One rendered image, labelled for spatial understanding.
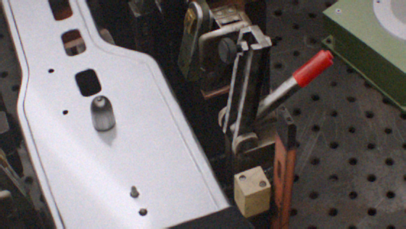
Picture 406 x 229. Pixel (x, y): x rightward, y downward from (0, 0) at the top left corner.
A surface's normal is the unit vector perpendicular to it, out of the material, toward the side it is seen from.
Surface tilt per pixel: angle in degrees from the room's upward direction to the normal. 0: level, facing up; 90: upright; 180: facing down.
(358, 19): 4
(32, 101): 0
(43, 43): 0
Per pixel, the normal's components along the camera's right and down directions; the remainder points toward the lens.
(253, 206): 0.37, 0.72
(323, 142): -0.04, -0.62
